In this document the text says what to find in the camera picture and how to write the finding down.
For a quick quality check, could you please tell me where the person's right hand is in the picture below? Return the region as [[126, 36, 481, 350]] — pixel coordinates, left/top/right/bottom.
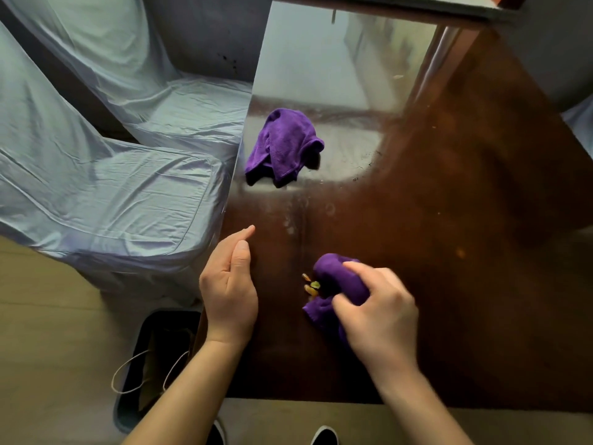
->
[[331, 261, 420, 383]]

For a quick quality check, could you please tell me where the person's left hand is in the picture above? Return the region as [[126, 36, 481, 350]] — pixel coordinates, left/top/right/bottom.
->
[[199, 225, 259, 349]]

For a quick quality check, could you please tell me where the purple cleaning cloth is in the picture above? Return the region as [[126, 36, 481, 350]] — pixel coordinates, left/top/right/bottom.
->
[[245, 108, 325, 189], [303, 253, 371, 345]]

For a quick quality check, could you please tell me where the person's left forearm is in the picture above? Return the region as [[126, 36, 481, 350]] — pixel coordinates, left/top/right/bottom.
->
[[122, 338, 247, 445]]

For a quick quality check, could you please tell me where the person's right forearm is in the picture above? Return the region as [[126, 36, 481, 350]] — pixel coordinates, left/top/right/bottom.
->
[[370, 365, 474, 445]]

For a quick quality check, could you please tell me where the black waste bin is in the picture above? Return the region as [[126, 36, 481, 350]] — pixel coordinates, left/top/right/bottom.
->
[[113, 309, 203, 434]]

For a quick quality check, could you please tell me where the person's right black shoe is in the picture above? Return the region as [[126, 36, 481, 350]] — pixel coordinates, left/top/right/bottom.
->
[[310, 425, 340, 445]]

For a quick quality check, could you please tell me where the person's black shoe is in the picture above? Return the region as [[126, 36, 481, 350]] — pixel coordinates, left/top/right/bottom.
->
[[310, 425, 340, 445], [206, 419, 227, 445]]

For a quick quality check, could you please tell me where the chair with grey-blue cover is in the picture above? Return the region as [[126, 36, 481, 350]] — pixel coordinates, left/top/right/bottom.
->
[[0, 23, 242, 295], [0, 0, 254, 159], [560, 94, 593, 159]]

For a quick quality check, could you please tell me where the person's left black shoe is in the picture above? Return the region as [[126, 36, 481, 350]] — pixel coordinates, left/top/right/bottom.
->
[[206, 419, 227, 445]]

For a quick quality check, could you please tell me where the brown paper bag with string handles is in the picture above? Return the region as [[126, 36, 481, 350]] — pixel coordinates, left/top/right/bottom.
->
[[111, 328, 195, 413]]

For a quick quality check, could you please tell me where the dark wooden window frame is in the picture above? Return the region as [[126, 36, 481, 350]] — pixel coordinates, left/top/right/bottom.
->
[[273, 0, 530, 29]]

